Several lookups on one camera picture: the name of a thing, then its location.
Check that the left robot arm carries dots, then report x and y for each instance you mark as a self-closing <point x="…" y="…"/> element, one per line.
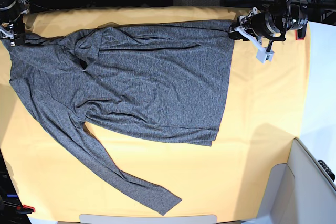
<point x="296" y="12"/>

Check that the white plastic bin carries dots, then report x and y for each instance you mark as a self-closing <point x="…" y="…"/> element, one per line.
<point x="298" y="191"/>

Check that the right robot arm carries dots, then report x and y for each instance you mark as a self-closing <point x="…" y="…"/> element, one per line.
<point x="11" y="10"/>

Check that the red-black clamp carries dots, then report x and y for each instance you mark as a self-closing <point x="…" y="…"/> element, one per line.
<point x="23" y="209"/>
<point x="301" y="33"/>

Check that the yellow table cloth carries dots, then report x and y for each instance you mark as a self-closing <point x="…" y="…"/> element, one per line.
<point x="263" y="114"/>

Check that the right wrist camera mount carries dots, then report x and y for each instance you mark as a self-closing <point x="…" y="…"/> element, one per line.
<point x="8" y="33"/>

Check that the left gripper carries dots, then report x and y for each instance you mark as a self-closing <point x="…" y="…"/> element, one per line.
<point x="269" y="24"/>

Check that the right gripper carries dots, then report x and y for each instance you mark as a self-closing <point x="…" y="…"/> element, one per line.
<point x="19" y="36"/>

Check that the red-black clamp right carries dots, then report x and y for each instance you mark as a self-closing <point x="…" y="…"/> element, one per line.
<point x="301" y="33"/>

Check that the grey long-sleeve shirt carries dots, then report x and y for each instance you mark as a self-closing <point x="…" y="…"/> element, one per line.
<point x="159" y="82"/>

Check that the red-black clamp left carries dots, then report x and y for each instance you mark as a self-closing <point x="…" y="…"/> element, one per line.
<point x="23" y="209"/>

